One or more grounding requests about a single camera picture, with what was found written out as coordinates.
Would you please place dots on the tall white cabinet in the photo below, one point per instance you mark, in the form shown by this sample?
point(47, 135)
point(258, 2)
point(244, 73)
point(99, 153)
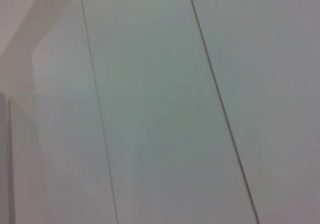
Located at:
point(3, 159)

